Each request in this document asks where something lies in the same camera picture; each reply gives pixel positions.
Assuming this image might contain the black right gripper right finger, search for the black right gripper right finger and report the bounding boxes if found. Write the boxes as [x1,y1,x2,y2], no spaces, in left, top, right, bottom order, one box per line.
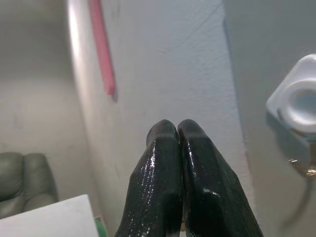
[177,118,266,237]

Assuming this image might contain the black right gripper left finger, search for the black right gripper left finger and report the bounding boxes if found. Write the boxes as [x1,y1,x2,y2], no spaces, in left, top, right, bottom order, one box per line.
[115,119,184,237]

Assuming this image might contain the green plastic item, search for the green plastic item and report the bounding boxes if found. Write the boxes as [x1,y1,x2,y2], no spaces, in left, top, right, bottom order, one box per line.
[94,218,107,237]

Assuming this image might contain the white plastic folding table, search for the white plastic folding table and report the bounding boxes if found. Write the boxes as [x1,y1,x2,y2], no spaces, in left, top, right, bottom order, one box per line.
[0,194,100,237]

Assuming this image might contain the dark green leather sofa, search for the dark green leather sofa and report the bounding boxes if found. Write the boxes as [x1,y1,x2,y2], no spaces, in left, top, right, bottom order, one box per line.
[0,152,59,213]

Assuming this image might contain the white plastic wall hook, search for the white plastic wall hook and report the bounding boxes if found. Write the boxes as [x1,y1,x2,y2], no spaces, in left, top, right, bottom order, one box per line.
[265,53,316,165]

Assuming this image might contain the pink wall strip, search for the pink wall strip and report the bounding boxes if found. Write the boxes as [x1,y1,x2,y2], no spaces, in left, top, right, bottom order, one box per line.
[88,0,117,96]

